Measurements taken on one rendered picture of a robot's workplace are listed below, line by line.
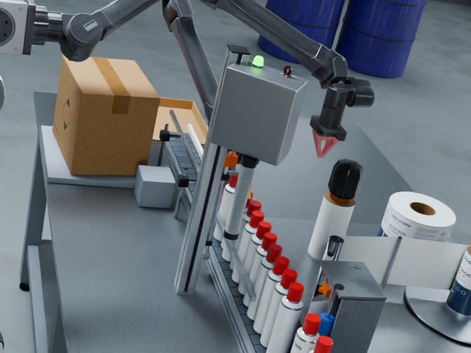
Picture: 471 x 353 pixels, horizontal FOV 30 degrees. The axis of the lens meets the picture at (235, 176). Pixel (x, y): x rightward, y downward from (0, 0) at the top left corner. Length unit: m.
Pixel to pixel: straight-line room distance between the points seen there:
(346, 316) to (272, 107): 0.48
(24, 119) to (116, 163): 2.37
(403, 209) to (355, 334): 0.73
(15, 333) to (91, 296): 1.23
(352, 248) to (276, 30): 0.59
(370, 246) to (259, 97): 0.58
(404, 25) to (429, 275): 4.74
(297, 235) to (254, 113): 0.70
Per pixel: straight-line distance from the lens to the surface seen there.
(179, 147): 2.95
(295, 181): 3.02
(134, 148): 2.72
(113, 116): 2.65
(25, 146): 4.77
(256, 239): 2.17
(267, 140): 1.98
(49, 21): 2.05
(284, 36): 2.26
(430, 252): 2.40
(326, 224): 2.43
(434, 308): 2.44
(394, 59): 7.12
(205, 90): 2.52
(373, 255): 2.34
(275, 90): 1.94
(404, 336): 2.31
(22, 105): 5.24
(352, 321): 1.92
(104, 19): 2.06
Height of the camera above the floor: 2.11
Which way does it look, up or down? 26 degrees down
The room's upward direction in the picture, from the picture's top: 14 degrees clockwise
